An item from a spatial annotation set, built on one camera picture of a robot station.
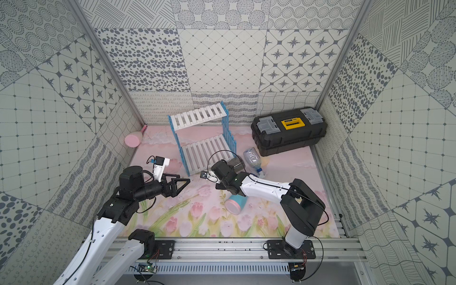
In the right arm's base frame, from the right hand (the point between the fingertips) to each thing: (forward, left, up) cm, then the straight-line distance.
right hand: (225, 171), depth 88 cm
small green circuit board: (-40, +28, -9) cm, 50 cm away
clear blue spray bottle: (+9, -15, -2) cm, 18 cm away
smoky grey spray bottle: (+10, -6, -8) cm, 14 cm away
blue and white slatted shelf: (+29, +16, -7) cm, 34 cm away
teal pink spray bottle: (-16, -6, -1) cm, 17 cm away
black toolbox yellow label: (+21, -34, +8) cm, 41 cm away
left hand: (-10, +16, +15) cm, 24 cm away
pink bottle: (+24, +58, -2) cm, 63 cm away
